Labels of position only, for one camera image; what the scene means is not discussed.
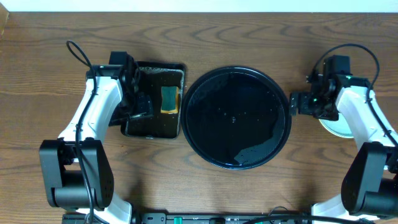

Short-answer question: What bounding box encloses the light blue plate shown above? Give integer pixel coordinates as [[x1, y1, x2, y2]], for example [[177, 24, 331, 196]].
[[319, 113, 353, 139]]

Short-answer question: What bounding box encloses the green and yellow sponge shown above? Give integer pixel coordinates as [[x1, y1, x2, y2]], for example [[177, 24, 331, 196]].
[[160, 86, 179, 114]]

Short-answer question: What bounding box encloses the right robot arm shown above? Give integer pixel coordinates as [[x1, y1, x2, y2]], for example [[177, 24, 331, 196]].
[[290, 75, 397, 220]]

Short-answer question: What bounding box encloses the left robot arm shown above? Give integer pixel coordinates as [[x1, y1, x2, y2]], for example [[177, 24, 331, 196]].
[[39, 62, 141, 223]]

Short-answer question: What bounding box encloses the black rectangular water tray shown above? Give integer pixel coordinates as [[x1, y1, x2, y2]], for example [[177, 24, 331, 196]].
[[121, 61, 185, 139]]

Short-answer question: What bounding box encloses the black round tray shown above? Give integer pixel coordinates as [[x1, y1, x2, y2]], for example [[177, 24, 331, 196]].
[[181, 66, 292, 170]]

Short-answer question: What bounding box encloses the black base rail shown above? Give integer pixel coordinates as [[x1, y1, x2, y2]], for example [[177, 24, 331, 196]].
[[61, 213, 312, 224]]

